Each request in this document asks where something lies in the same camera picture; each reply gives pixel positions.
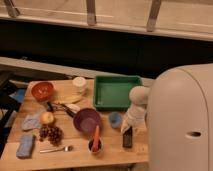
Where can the blue sponge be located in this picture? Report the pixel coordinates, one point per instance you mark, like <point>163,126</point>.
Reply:
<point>26,146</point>

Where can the bunch of red grapes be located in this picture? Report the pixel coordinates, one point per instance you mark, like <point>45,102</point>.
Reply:
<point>52,133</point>

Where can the orange carrot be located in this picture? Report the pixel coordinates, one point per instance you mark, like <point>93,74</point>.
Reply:
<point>96,139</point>

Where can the yellow banana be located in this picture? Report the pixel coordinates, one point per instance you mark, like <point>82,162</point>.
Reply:
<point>70,99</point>

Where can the dark eraser block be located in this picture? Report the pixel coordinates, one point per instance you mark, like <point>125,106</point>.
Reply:
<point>127,138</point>

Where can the black handled utensil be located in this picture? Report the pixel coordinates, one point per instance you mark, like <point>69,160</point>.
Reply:
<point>53,107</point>

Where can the purple bowl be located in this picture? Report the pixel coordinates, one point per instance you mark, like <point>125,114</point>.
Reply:
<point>86,120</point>

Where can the orange bowl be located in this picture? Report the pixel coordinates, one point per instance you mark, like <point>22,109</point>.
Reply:
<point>42,91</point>

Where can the green plastic tray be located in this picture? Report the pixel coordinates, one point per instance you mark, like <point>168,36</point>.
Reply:
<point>112,92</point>

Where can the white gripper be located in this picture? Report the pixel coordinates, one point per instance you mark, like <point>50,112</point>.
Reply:
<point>134,116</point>

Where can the blue object at table edge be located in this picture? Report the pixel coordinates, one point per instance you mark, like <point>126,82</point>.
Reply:
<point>19,95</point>

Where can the red yellow apple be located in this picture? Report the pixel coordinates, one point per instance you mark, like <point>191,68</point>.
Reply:
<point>47,118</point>

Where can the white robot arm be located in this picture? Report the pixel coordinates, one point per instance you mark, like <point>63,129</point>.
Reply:
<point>178,112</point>

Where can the grey blue cloth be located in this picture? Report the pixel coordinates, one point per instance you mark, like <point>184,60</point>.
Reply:
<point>31,122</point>

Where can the small blue cup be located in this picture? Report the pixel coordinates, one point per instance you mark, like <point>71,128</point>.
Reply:
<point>115,119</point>

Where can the dark cup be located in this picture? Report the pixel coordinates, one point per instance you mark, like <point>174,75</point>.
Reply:
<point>90,147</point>

